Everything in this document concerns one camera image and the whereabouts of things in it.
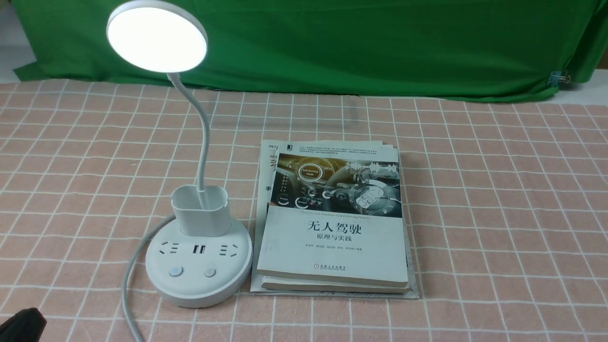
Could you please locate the top white self-driving book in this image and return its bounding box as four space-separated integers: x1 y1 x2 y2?
256 140 409 287

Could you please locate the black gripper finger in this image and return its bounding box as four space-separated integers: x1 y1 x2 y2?
0 308 47 342

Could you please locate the white lamp power cable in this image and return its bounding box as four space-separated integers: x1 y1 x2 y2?
122 214 177 342

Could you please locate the green backdrop cloth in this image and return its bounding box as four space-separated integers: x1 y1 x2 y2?
10 0 608 103

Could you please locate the pink checkered tablecloth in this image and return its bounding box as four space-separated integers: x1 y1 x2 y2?
0 80 607 342

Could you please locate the bottom thin paper booklet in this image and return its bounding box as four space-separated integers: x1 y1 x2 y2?
250 139 420 300

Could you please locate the blue binder clip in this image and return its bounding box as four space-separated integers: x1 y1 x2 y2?
547 71 571 87

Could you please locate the white desk lamp with base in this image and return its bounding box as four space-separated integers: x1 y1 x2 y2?
106 0 253 310

